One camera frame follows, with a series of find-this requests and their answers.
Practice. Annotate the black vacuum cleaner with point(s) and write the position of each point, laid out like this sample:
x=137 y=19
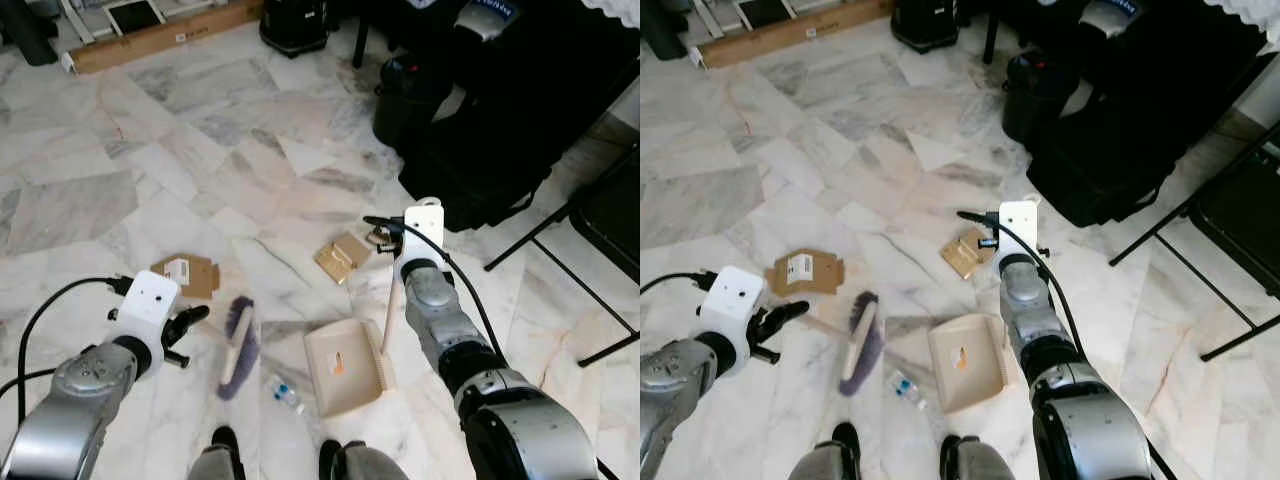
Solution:
x=925 y=22
x=295 y=25

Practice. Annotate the beige broom with purple bristles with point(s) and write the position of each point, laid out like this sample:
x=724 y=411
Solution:
x=865 y=345
x=240 y=345

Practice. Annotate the small clear water bottle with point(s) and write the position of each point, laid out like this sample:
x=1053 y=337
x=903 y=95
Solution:
x=285 y=393
x=907 y=388

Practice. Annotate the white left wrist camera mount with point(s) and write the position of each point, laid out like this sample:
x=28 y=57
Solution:
x=148 y=300
x=732 y=298

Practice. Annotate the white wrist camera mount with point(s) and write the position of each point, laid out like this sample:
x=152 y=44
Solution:
x=422 y=232
x=1018 y=228
x=148 y=300
x=732 y=298

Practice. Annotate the black folding chair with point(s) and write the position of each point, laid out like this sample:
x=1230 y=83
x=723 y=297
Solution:
x=610 y=215
x=1245 y=210

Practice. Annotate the silver right robot leg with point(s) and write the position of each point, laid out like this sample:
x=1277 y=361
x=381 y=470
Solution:
x=365 y=465
x=980 y=462

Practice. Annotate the brown cardboard piece with label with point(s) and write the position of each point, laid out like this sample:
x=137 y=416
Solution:
x=825 y=275
x=195 y=280

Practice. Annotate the white lace tablecloth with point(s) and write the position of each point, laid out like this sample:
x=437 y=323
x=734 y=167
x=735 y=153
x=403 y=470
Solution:
x=1250 y=15
x=615 y=10

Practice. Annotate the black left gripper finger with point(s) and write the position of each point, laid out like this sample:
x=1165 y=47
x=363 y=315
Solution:
x=786 y=315
x=192 y=318

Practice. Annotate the black upright cylinder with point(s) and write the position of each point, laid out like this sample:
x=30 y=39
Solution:
x=660 y=28
x=25 y=30

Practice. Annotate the silver left robot leg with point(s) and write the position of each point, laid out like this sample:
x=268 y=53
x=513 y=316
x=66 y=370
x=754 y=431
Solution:
x=218 y=462
x=828 y=460

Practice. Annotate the large black bag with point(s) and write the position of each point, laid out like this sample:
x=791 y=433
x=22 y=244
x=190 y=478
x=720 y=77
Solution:
x=530 y=120
x=1150 y=120

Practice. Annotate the plain brown cardboard piece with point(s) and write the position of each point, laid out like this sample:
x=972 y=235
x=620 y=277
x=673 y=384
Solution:
x=340 y=258
x=965 y=255

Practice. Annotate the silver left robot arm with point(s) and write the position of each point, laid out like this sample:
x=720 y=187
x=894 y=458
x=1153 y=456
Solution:
x=675 y=385
x=70 y=400

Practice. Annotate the long brown cardboard box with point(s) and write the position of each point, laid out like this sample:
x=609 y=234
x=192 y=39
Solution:
x=160 y=40
x=790 y=35

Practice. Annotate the grey printed bag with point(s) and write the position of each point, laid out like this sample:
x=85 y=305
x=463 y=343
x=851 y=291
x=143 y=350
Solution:
x=488 y=18
x=1112 y=16

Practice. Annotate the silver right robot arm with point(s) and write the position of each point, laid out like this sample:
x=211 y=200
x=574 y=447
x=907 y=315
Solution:
x=500 y=420
x=1085 y=430

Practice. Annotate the white framed tablet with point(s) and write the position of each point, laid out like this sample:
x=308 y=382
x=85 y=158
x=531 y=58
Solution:
x=765 y=12
x=135 y=15

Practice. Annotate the silver robot leg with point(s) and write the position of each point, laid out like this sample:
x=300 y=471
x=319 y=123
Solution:
x=980 y=462
x=828 y=460
x=365 y=465
x=218 y=462

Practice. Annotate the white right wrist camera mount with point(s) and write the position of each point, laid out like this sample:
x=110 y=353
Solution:
x=1018 y=228
x=422 y=232

